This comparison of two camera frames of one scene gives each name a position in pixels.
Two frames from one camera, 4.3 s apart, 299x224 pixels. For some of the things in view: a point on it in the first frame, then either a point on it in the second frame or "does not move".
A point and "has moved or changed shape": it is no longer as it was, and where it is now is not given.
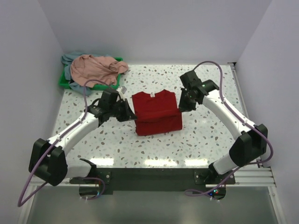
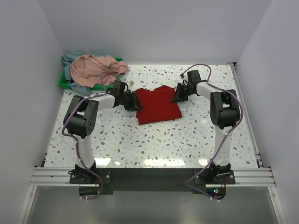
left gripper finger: [124, 116] → [134, 107]
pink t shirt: [87, 68] does not move
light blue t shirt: [67, 59] does not move
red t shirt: [156, 113] has moved or changed shape
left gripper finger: [131, 115] → [138, 106]
